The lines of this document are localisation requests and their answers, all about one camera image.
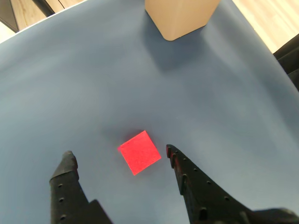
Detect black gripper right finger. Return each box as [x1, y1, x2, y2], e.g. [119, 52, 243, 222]
[165, 144, 257, 224]

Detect red cube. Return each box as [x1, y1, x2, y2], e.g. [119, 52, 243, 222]
[117, 130, 162, 176]

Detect beige box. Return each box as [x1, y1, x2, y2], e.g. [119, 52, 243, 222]
[144, 0, 221, 42]

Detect black tripod stand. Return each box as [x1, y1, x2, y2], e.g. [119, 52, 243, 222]
[32, 0, 57, 17]

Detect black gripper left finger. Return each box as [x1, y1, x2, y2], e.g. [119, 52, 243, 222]
[49, 150, 113, 224]

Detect blue-grey table mat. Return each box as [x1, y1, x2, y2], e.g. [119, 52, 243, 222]
[0, 0, 299, 224]

